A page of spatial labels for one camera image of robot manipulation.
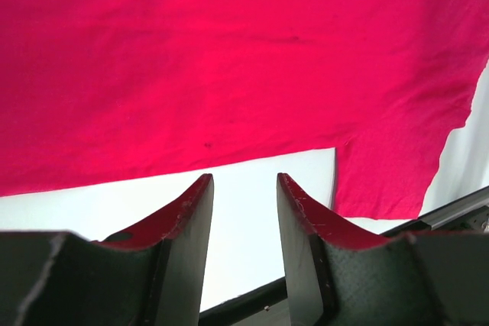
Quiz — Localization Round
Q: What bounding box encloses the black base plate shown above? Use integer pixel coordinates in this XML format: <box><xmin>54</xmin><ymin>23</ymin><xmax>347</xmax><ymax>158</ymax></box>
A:
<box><xmin>198</xmin><ymin>277</ymin><xmax>287</xmax><ymax>325</ymax></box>

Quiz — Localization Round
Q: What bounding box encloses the red t shirt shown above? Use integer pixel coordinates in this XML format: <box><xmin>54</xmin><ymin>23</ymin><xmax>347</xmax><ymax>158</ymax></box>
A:
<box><xmin>1</xmin><ymin>0</ymin><xmax>488</xmax><ymax>219</ymax></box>

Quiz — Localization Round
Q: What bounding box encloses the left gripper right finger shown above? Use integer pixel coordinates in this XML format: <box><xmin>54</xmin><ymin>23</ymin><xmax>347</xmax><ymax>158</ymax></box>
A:
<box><xmin>277</xmin><ymin>173</ymin><xmax>488</xmax><ymax>325</ymax></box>

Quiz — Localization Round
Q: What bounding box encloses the aluminium front rail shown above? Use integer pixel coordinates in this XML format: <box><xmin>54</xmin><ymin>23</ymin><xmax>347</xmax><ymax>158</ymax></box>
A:
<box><xmin>380</xmin><ymin>186</ymin><xmax>489</xmax><ymax>237</ymax></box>

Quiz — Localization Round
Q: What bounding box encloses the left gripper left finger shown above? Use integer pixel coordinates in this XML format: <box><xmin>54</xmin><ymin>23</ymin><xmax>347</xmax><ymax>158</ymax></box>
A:
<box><xmin>1</xmin><ymin>174</ymin><xmax>214</xmax><ymax>325</ymax></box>

